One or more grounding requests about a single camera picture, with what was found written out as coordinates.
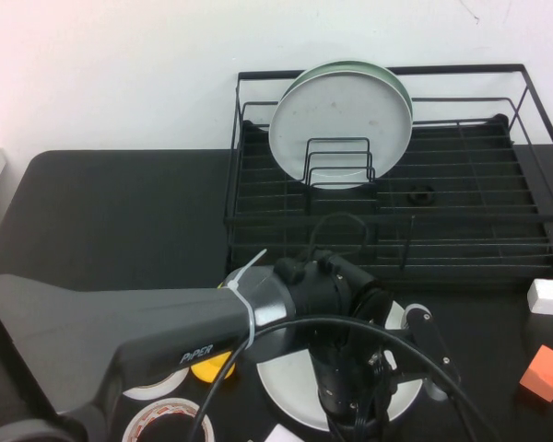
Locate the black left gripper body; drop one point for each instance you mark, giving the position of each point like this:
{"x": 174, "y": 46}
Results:
{"x": 336, "y": 382}

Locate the white round plate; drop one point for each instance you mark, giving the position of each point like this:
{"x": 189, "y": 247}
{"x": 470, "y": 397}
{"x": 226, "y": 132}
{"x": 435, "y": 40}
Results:
{"x": 285, "y": 382}
{"x": 341, "y": 110}

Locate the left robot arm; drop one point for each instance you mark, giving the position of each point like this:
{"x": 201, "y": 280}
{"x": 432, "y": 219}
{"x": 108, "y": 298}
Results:
{"x": 120, "y": 313}

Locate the pale green round plate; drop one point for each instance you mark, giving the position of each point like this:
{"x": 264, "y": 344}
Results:
{"x": 350, "y": 64}

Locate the white paper piece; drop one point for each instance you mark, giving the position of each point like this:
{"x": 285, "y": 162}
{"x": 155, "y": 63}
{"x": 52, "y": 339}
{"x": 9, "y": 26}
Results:
{"x": 283, "y": 436}

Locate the white zip tie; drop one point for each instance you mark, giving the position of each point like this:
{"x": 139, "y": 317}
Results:
{"x": 249, "y": 315}

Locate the yellow rubber duck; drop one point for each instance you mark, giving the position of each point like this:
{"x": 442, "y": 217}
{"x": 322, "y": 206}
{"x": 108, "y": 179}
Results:
{"x": 203, "y": 370}

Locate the plain white tape roll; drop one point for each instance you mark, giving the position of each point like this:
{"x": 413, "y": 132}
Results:
{"x": 140, "y": 393}

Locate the white tape roll red print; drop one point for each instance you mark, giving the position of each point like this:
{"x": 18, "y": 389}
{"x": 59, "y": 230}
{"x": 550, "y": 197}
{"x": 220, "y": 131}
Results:
{"x": 131, "y": 426}

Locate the orange cube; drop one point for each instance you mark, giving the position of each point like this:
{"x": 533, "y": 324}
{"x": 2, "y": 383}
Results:
{"x": 546, "y": 373}

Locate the white foam cube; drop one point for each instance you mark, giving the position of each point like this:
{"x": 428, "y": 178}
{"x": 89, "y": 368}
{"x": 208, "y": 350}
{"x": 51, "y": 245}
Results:
{"x": 548, "y": 297}

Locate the black table mat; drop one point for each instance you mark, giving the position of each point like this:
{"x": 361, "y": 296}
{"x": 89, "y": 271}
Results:
{"x": 120, "y": 207}

